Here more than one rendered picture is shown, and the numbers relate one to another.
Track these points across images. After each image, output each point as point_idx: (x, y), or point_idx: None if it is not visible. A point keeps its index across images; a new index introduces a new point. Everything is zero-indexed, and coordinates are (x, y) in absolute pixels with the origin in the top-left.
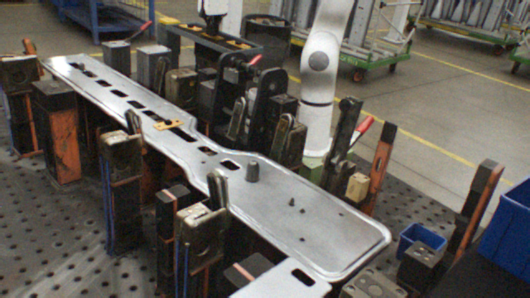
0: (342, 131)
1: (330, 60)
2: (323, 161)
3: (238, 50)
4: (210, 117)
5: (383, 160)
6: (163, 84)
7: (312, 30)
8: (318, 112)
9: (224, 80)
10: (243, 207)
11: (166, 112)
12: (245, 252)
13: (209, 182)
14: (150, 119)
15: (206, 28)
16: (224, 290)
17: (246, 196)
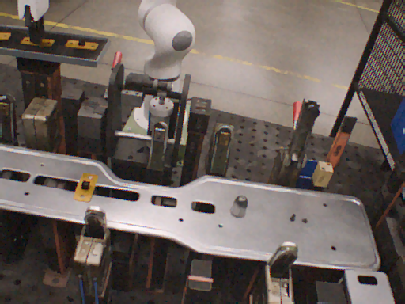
0: (300, 131)
1: (193, 36)
2: (285, 163)
3: (100, 57)
4: (107, 150)
5: (342, 146)
6: (14, 128)
7: (146, 2)
8: (173, 86)
9: (115, 104)
10: (270, 248)
11: (61, 170)
12: (247, 273)
13: (282, 257)
14: (58, 191)
15: (32, 36)
16: None
17: (259, 235)
